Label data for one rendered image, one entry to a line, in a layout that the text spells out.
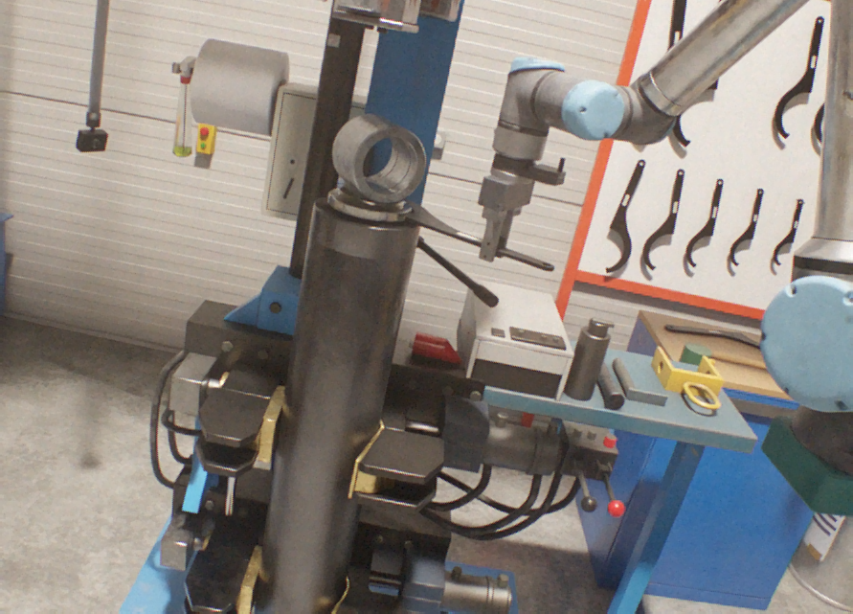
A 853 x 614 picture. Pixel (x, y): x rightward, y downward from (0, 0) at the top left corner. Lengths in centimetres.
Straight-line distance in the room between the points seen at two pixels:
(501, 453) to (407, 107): 84
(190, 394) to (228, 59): 104
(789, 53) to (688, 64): 250
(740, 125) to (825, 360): 284
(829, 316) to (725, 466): 201
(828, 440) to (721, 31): 59
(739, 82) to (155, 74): 265
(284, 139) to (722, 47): 144
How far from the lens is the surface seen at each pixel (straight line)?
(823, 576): 354
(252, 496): 203
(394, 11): 117
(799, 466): 109
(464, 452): 171
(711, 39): 120
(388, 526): 201
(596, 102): 117
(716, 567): 311
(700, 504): 290
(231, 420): 159
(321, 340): 146
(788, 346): 88
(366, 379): 150
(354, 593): 192
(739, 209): 373
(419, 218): 142
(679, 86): 123
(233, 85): 228
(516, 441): 175
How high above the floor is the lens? 184
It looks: 20 degrees down
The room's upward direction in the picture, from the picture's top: 12 degrees clockwise
